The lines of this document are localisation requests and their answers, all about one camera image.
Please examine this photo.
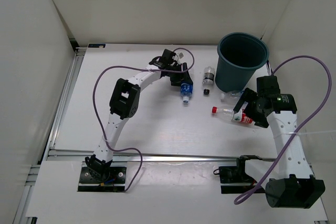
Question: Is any blue sticker on table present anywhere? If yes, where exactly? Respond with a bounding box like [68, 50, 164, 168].
[88, 44, 106, 48]

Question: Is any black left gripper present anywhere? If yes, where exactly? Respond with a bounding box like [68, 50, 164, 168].
[166, 62, 192, 87]

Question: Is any black label plastic bottle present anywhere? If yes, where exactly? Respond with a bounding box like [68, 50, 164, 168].
[202, 66, 215, 96]

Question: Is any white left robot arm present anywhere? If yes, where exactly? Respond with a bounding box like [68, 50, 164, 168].
[85, 48, 195, 183]

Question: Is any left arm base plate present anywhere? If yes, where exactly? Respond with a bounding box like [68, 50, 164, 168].
[77, 164, 127, 193]

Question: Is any red label plastic bottle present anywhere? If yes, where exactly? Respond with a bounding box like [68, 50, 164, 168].
[211, 106, 256, 127]

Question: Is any blue label plastic bottle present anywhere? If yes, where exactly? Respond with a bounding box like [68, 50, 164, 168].
[180, 83, 193, 105]

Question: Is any dark teal plastic bin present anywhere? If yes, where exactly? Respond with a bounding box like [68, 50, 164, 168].
[215, 32, 269, 92]

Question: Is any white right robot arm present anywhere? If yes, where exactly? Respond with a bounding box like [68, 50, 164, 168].
[235, 76, 325, 209]

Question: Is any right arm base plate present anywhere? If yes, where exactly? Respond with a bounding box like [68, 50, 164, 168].
[213, 155, 263, 194]

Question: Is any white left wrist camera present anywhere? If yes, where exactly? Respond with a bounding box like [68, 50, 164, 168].
[176, 52, 184, 59]

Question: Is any clear bottle light blue label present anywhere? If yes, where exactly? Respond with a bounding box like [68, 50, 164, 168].
[220, 91, 244, 103]

